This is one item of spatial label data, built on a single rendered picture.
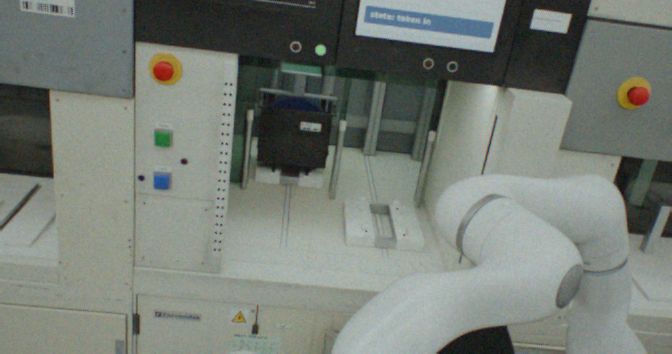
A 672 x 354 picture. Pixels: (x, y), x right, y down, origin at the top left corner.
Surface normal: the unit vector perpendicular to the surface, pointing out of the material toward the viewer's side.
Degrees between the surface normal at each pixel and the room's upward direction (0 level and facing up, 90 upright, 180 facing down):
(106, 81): 90
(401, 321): 44
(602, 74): 90
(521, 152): 90
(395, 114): 90
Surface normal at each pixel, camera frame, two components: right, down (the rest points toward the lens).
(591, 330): -0.61, -0.05
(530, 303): -0.10, 0.57
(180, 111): 0.04, 0.40
